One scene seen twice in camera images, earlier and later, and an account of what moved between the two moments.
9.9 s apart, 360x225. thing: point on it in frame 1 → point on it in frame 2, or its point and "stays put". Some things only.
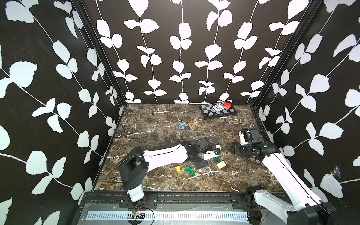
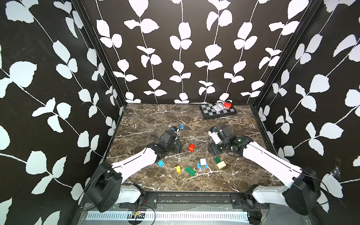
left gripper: [201, 165] → [179, 146]
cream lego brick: [221, 165] stays put
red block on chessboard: [228, 105] stays put
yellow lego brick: [178, 169] stays put
